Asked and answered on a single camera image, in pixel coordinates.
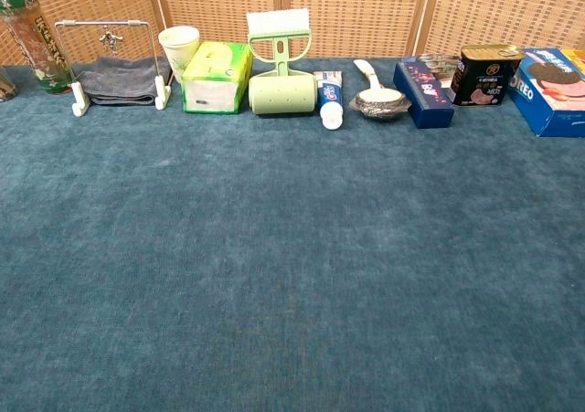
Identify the blue carpet table cover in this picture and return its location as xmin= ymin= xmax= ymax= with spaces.
xmin=0 ymin=57 xmax=585 ymax=412

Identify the green lint roller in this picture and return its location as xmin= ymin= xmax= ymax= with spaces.
xmin=248 ymin=32 xmax=317 ymax=116

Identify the white blue toothpaste tube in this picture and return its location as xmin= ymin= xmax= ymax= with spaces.
xmin=313 ymin=69 xmax=345 ymax=131

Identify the silver patterned bowl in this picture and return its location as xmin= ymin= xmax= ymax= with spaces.
xmin=349 ymin=90 xmax=412 ymax=122

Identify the white ceramic spoon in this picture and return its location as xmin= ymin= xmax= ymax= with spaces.
xmin=353 ymin=58 xmax=404 ymax=112

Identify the green tissue box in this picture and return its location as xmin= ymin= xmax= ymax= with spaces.
xmin=180 ymin=41 xmax=254 ymax=115

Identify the dark blue rectangular box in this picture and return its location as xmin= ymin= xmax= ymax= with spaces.
xmin=392 ymin=57 xmax=456 ymax=130

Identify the woven rattan folding screen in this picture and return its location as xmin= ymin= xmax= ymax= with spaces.
xmin=0 ymin=0 xmax=585 ymax=68

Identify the white paper cup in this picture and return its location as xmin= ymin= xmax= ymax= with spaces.
xmin=157 ymin=25 xmax=201 ymax=86

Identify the grey folded towel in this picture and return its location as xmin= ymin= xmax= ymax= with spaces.
xmin=74 ymin=55 xmax=173 ymax=107

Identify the black luncheon meat can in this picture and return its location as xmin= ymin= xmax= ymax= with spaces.
xmin=450 ymin=44 xmax=526 ymax=109

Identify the white metal hanging rack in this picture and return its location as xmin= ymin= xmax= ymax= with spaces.
xmin=54 ymin=19 xmax=173 ymax=119

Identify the small metal key charm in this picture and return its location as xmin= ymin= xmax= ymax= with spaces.
xmin=100 ymin=25 xmax=124 ymax=56

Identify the blue Oreo cookie box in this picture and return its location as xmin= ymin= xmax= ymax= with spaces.
xmin=506 ymin=48 xmax=585 ymax=139

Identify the green labelled drink bottle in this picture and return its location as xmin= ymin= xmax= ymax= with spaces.
xmin=0 ymin=0 xmax=73 ymax=96

